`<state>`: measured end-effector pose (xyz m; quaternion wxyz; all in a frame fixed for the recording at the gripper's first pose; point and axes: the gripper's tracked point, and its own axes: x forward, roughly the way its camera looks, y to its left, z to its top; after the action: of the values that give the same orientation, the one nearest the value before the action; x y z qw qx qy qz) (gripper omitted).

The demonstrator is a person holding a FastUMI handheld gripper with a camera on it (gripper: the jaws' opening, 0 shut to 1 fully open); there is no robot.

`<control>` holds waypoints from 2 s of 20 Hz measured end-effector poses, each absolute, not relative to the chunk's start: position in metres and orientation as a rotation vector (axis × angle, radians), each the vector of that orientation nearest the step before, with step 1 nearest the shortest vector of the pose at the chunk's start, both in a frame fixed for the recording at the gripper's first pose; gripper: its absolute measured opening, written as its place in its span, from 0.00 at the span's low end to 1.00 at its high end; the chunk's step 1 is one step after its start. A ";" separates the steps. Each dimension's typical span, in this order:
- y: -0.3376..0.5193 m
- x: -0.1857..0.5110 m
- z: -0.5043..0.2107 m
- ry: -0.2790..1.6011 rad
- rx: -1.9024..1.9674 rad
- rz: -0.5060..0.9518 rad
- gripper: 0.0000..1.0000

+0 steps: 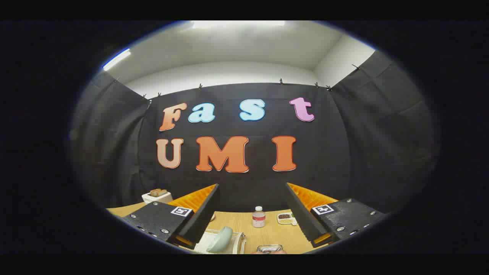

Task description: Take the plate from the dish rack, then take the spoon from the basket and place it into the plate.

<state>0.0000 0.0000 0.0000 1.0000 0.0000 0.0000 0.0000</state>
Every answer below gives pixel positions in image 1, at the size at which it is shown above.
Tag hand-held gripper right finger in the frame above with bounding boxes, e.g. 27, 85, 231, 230
284, 182, 385, 249

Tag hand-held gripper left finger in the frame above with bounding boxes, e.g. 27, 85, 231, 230
121, 183, 220, 249

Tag light green plate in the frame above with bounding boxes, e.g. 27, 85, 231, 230
206, 226, 233, 253

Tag white wire dish rack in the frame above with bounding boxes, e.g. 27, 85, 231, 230
191, 228, 247, 254

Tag metal wire basket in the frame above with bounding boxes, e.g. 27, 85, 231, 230
257, 244, 284, 254

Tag white divided tray of beans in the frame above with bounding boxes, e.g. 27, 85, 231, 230
277, 212, 298, 226

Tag clear bottle with red label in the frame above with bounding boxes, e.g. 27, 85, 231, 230
252, 206, 266, 228

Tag white toaster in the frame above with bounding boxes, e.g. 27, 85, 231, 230
142, 191, 173, 204

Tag black backdrop cloth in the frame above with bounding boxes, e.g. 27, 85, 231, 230
71, 50, 440, 214

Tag ceiling light strip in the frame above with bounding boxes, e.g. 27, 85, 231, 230
102, 49, 131, 71

